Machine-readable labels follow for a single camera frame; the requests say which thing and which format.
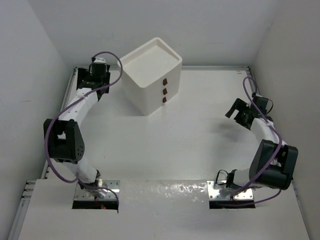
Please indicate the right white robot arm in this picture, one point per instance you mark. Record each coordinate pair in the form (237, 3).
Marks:
(274, 162)

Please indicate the metal base plate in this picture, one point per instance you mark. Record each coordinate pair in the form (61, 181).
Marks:
(218, 192)
(104, 193)

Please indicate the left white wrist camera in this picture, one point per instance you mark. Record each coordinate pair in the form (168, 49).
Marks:
(98, 60)

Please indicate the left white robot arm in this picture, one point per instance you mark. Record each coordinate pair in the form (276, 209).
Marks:
(63, 139)

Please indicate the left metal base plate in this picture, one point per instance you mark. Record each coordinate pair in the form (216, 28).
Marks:
(104, 193)

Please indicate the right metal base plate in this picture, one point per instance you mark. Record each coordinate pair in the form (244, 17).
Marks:
(218, 192)

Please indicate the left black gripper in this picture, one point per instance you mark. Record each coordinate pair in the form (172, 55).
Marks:
(82, 75)

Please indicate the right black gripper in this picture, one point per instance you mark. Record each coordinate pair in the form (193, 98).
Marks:
(240, 105)

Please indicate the white drawer cabinet box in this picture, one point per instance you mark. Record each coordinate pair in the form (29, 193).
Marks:
(151, 75)

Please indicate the white front cover board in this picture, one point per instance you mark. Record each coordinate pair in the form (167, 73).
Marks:
(158, 210)

